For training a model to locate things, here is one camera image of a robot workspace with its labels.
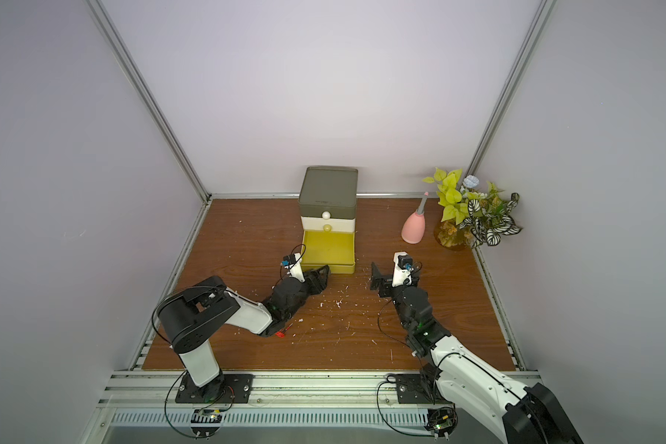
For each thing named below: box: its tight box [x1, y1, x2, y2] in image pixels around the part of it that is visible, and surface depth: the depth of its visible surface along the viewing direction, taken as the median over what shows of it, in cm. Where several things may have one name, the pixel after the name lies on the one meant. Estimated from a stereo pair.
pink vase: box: [401, 211, 427, 245], surface depth 103 cm
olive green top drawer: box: [298, 195, 358, 221], surface depth 94 cm
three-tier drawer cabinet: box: [298, 166, 359, 233], surface depth 96 cm
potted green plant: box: [421, 168, 523, 251], surface depth 87 cm
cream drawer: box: [300, 215, 357, 233], surface depth 99 cm
